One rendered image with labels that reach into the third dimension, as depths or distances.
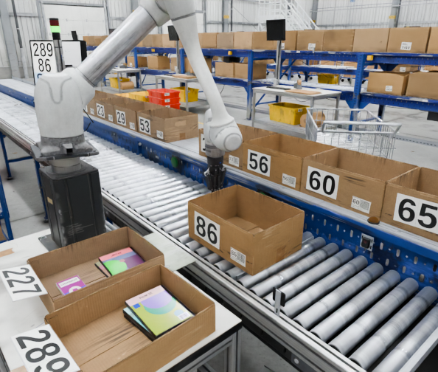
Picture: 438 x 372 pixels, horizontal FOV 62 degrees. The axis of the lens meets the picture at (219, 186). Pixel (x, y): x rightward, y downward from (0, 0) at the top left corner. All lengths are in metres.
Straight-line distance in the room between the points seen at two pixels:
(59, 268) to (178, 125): 1.47
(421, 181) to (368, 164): 0.25
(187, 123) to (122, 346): 1.85
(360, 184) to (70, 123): 1.13
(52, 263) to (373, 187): 1.23
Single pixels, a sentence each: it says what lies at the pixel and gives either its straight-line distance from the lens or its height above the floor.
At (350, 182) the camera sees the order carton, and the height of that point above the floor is 1.01.
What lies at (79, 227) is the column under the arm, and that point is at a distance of 1.56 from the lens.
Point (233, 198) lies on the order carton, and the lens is 1.73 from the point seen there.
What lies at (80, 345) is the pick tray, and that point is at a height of 0.76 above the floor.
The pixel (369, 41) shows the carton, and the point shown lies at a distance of 6.68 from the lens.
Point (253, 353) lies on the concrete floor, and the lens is 2.15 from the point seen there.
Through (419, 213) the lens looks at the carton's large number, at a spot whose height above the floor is 0.97.
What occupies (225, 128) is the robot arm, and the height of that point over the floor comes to 1.23.
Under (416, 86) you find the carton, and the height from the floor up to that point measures 0.94.
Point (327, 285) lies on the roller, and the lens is 1.39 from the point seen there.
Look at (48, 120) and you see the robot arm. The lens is 1.45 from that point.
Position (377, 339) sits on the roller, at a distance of 1.22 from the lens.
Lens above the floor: 1.54
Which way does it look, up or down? 22 degrees down
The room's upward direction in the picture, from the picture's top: straight up
